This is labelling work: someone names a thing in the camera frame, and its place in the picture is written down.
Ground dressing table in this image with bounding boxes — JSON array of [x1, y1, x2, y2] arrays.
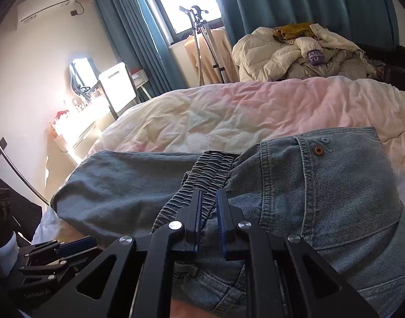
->
[[47, 93, 114, 166]]

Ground mustard yellow cloth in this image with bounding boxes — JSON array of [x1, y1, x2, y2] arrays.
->
[[273, 23, 317, 39]]

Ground beige down jacket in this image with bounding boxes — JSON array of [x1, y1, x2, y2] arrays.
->
[[232, 23, 378, 83]]

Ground white air conditioner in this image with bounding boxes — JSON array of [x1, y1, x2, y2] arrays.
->
[[16, 0, 79, 24]]

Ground black armchair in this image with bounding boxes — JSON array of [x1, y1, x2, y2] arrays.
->
[[358, 43, 405, 90]]

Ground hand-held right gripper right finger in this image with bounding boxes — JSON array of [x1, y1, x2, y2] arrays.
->
[[217, 189, 380, 318]]

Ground blue denim pants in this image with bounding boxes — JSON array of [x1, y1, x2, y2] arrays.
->
[[50, 126, 405, 318]]

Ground white chair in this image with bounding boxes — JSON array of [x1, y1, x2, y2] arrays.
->
[[98, 62, 137, 120]]

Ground white side table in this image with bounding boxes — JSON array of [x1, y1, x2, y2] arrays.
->
[[130, 68, 153, 101]]

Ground metal garment steamer stand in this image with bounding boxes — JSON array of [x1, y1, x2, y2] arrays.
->
[[179, 5, 228, 84]]

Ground person's left forearm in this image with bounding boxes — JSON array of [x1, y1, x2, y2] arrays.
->
[[0, 232, 19, 279]]

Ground mirror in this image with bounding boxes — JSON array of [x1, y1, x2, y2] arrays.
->
[[68, 57, 99, 95]]

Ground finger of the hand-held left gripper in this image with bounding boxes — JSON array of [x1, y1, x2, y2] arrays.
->
[[24, 236, 98, 259], [20, 255, 97, 280]]

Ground white pink duvet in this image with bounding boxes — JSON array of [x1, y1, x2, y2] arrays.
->
[[32, 76, 405, 255]]

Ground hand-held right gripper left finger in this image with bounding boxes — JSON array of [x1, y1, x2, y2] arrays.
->
[[34, 189, 204, 318]]

